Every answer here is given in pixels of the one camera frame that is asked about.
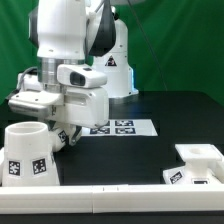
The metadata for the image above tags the white lamp shade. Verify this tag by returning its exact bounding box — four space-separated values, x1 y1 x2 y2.
2 122 59 187

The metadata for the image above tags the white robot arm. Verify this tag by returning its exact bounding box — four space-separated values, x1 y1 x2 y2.
8 0 138 151

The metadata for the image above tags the white marker sheet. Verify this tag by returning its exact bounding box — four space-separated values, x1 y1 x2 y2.
82 119 157 137

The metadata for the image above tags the white lamp bulb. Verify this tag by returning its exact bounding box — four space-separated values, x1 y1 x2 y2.
49 122 71 152

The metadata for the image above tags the white lamp base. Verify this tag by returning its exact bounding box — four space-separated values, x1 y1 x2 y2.
163 144 224 185

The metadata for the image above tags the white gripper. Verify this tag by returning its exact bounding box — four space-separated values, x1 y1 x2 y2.
8 87 109 146

